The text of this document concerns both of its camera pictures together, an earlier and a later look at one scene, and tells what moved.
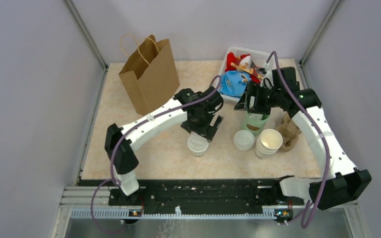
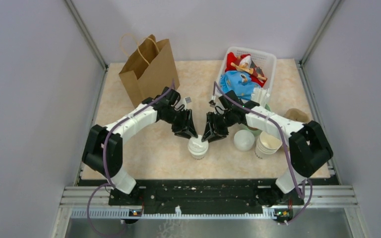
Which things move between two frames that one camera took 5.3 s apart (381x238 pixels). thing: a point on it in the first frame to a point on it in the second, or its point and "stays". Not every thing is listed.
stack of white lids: (244, 140) stays
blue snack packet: (233, 84) stays
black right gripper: (253, 89) to (213, 132)
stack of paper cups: (269, 141) stays
